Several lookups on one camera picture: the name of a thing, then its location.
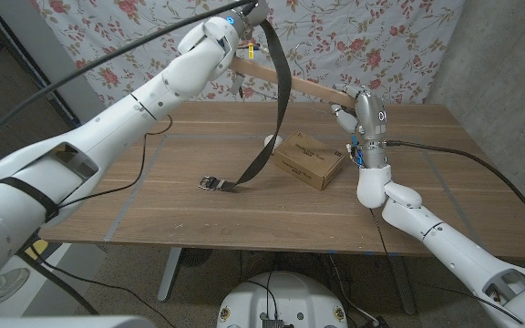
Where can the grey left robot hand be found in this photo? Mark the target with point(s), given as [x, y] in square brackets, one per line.
[258, 11]

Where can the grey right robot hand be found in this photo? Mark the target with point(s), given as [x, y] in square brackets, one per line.
[372, 118]

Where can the wooden bar with metal clips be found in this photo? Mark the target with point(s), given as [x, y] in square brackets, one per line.
[308, 87]

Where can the dark leather belt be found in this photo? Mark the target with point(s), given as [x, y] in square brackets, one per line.
[284, 82]

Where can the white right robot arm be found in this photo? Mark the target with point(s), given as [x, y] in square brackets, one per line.
[454, 246]

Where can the white robot shoulder housing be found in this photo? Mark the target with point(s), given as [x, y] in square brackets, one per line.
[62, 322]

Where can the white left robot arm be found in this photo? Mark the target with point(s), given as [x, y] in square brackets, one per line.
[85, 146]

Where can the brown cardboard box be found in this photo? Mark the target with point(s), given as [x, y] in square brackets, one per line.
[310, 159]

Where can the floral backdrop cloth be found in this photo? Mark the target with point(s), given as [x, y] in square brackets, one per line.
[358, 27]

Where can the white baseball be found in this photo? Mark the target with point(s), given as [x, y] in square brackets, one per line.
[275, 140]

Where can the grey table leg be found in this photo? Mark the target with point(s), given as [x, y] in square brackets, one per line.
[169, 273]
[401, 287]

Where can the white robot torso dome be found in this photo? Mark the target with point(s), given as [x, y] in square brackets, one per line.
[285, 300]

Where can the black round object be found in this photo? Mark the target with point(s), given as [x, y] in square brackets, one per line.
[196, 256]

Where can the yellow black foot pedal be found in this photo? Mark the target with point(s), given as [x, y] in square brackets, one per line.
[39, 248]

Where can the grey sneaker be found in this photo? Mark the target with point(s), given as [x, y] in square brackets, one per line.
[5, 287]

